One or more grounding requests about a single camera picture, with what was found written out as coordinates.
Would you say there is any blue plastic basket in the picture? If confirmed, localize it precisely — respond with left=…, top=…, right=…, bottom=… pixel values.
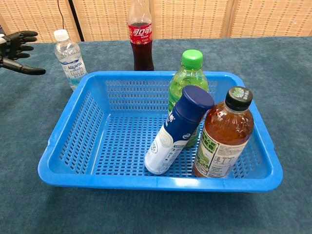
left=38, top=70, right=284, bottom=193

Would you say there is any teal tablecloth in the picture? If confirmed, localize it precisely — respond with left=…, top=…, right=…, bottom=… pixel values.
left=0, top=36, right=312, bottom=234

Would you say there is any bamboo folding screen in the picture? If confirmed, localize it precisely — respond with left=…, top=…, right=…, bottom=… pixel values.
left=0, top=0, right=312, bottom=44

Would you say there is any navy white drink bottle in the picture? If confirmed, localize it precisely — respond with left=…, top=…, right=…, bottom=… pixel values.
left=144, top=85, right=215, bottom=175

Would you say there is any brown tea bottle black cap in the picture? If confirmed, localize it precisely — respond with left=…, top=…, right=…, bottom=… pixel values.
left=192, top=86, right=254, bottom=178

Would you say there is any clear water bottle white cap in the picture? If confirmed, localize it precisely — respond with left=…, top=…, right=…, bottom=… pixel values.
left=54, top=29, right=88, bottom=91

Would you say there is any thin black hanging cable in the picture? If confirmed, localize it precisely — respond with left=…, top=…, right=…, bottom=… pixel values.
left=57, top=0, right=65, bottom=30

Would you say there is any green tea bottle green cap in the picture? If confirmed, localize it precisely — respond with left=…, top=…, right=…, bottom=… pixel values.
left=168, top=49, right=209, bottom=148

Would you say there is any cola bottle red cap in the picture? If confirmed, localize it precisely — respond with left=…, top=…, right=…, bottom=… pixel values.
left=127, top=0, right=155, bottom=71

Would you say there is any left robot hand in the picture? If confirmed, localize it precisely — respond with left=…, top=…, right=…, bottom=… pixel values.
left=0, top=31, right=46, bottom=76

